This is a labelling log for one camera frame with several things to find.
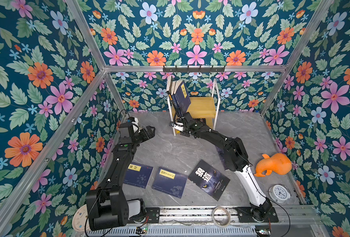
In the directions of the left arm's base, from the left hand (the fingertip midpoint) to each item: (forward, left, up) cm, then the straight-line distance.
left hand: (150, 126), depth 82 cm
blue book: (-24, -8, -24) cm, 35 cm away
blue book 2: (-19, +10, -22) cm, 30 cm away
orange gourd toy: (-21, -72, -15) cm, 77 cm away
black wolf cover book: (-24, -32, -21) cm, 46 cm away
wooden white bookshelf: (+20, -35, -7) cm, 40 cm away
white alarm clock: (-35, -68, -19) cm, 79 cm away
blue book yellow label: (+14, -19, +7) cm, 24 cm away
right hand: (+12, -20, -14) cm, 27 cm away
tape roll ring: (-42, -40, -23) cm, 63 cm away
